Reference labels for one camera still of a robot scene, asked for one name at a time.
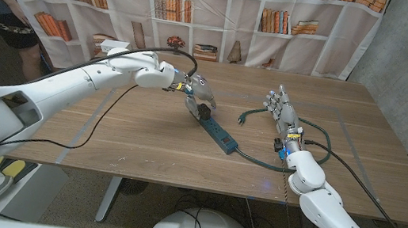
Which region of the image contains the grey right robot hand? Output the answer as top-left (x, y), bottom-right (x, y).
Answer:
top-left (257, 82), bottom-right (313, 156)

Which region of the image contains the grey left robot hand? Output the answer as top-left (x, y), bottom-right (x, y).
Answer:
top-left (167, 70), bottom-right (221, 124)

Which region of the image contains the black power adapter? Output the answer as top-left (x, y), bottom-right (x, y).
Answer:
top-left (194, 102), bottom-right (213, 122)

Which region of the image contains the green power strip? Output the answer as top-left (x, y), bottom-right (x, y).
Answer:
top-left (193, 112), bottom-right (242, 157)

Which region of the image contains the grey tape outline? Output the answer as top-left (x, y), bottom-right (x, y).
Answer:
top-left (55, 69), bottom-right (403, 219)

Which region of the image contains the printed bookshelf backdrop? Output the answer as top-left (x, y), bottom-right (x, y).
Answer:
top-left (0, 0), bottom-right (389, 114)

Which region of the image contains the white outlet box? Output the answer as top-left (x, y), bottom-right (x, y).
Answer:
top-left (98, 38), bottom-right (131, 56)

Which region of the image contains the black round floor fan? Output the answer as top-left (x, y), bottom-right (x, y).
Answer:
top-left (118, 177), bottom-right (150, 199)

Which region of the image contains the white floor board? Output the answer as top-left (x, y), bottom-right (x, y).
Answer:
top-left (0, 157), bottom-right (71, 228)

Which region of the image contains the yellow and black foot pedal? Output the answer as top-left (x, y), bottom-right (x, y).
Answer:
top-left (0, 157), bottom-right (40, 186)

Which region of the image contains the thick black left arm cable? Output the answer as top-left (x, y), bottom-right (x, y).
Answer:
top-left (27, 28), bottom-right (200, 106)

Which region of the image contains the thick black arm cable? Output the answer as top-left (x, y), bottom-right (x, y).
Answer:
top-left (292, 139), bottom-right (408, 228)
top-left (27, 28), bottom-right (200, 106)

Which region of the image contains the green power strip cord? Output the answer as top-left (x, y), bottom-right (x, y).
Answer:
top-left (231, 103), bottom-right (337, 180)

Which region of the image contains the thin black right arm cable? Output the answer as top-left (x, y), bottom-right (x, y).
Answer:
top-left (271, 155), bottom-right (322, 228)

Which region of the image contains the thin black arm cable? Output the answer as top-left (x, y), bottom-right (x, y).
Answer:
top-left (271, 155), bottom-right (322, 228)
top-left (0, 64), bottom-right (140, 228)

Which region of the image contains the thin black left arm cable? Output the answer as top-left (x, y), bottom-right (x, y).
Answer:
top-left (0, 64), bottom-right (140, 228)

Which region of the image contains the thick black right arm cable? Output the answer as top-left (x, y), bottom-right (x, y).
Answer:
top-left (292, 139), bottom-right (408, 228)

